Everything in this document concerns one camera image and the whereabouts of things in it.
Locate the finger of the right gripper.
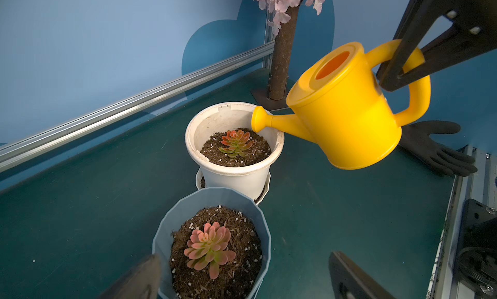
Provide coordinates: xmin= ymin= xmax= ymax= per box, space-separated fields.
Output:
xmin=396 ymin=23 xmax=496 ymax=89
xmin=377 ymin=0 xmax=462 ymax=92

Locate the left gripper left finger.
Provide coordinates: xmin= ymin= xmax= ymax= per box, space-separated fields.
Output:
xmin=98 ymin=254 xmax=161 ymax=299

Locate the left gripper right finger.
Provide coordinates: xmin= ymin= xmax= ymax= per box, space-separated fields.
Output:
xmin=329 ymin=252 xmax=394 ymax=299

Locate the grey-blue pot with succulent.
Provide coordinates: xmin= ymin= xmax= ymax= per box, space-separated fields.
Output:
xmin=152 ymin=188 xmax=271 ymax=298

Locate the yellow plastic watering can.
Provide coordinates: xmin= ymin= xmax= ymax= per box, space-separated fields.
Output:
xmin=251 ymin=40 xmax=431 ymax=170

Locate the white pot with succulent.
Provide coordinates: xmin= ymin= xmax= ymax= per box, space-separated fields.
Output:
xmin=185 ymin=102 xmax=284 ymax=204

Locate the black glove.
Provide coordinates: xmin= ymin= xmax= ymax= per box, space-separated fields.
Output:
xmin=399 ymin=120 xmax=478 ymax=177

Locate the pink artificial blossom tree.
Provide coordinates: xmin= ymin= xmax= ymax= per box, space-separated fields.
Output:
xmin=251 ymin=0 xmax=326 ymax=111

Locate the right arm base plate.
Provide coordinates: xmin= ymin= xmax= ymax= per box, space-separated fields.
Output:
xmin=455 ymin=199 xmax=496 ymax=298

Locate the aluminium front rail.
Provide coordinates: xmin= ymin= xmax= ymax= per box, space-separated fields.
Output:
xmin=426 ymin=146 xmax=496 ymax=298

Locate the aluminium frame back rail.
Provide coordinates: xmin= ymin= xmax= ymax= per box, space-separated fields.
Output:
xmin=1 ymin=41 xmax=274 ymax=172

